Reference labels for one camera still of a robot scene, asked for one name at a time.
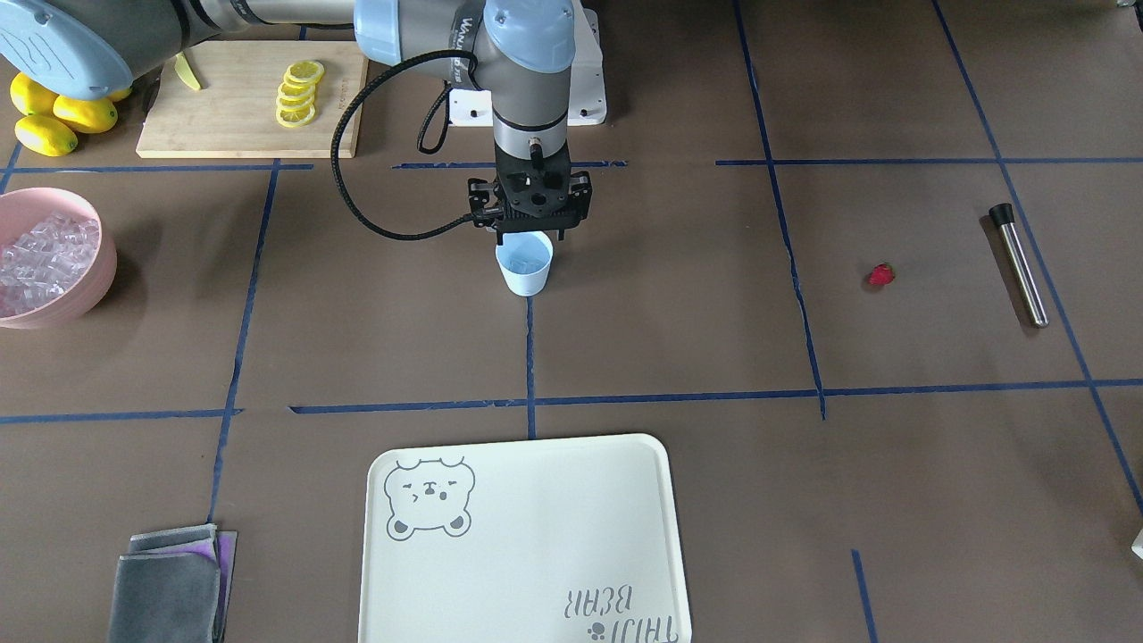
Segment steel muddler black handle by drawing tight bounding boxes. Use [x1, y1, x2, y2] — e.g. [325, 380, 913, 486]
[989, 203, 1049, 329]

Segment cream bear serving tray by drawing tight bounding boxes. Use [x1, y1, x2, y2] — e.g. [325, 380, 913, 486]
[355, 434, 693, 642]

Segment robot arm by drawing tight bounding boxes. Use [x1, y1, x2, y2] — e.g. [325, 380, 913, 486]
[1, 1, 592, 233]

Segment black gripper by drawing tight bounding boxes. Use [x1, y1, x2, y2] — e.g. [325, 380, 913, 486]
[495, 144, 574, 230]

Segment red strawberry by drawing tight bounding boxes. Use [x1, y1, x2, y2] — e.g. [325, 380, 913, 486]
[866, 262, 897, 288]

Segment clear ice cubes pile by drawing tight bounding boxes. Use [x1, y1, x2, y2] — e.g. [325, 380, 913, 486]
[1, 211, 101, 318]

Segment folded grey cloth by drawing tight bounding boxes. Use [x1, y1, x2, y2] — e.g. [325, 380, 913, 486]
[107, 522, 239, 642]

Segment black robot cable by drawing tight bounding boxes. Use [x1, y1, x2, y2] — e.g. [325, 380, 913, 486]
[330, 49, 488, 242]

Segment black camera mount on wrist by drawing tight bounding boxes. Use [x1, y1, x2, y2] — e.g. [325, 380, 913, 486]
[467, 171, 593, 246]

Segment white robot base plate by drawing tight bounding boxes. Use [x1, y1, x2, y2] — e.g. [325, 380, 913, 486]
[448, 1, 608, 128]

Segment pink bowl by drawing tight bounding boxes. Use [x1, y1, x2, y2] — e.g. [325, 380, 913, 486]
[1, 188, 117, 329]

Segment clear ice cube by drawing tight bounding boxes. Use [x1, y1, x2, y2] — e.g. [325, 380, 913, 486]
[505, 254, 547, 274]

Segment lemon slices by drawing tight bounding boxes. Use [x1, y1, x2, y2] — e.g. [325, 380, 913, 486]
[274, 61, 326, 128]

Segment wooden cutting board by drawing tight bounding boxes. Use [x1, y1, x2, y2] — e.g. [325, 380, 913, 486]
[136, 40, 368, 159]

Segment light blue plastic cup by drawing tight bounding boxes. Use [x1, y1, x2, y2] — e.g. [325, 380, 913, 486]
[495, 231, 554, 297]

